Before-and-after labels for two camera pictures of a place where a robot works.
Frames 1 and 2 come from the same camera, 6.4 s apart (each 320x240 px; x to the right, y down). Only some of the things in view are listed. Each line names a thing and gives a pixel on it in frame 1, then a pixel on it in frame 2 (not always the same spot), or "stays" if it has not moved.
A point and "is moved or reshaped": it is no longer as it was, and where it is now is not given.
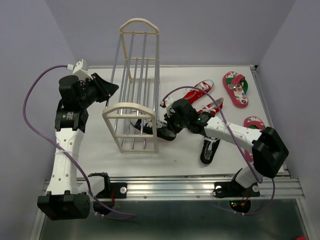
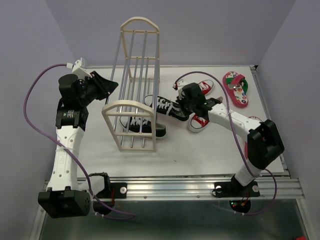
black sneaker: x=209 y=149 to x=166 y=106
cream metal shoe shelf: x=132 y=107 stays
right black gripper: x=168 y=121 to x=181 y=101
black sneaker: x=145 y=126 is moved or reshaped
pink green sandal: x=236 y=86 stays
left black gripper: x=109 y=89 stays
